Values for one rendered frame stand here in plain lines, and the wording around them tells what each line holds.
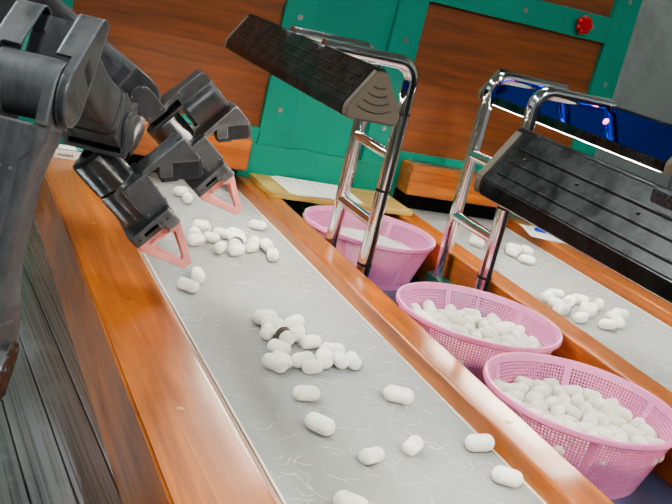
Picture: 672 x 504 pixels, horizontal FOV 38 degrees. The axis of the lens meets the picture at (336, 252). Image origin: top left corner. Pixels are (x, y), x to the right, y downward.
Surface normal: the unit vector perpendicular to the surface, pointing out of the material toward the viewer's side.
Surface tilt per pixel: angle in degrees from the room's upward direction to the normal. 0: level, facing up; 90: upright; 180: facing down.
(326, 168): 90
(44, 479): 0
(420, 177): 90
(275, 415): 0
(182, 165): 90
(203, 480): 0
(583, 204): 58
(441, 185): 90
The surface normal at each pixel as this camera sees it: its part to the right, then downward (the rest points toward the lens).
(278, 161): 0.36, 0.33
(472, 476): 0.23, -0.94
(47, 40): 0.04, -0.22
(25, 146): -0.03, 0.04
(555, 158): -0.65, -0.58
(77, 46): 0.14, -0.61
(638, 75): -0.88, -0.08
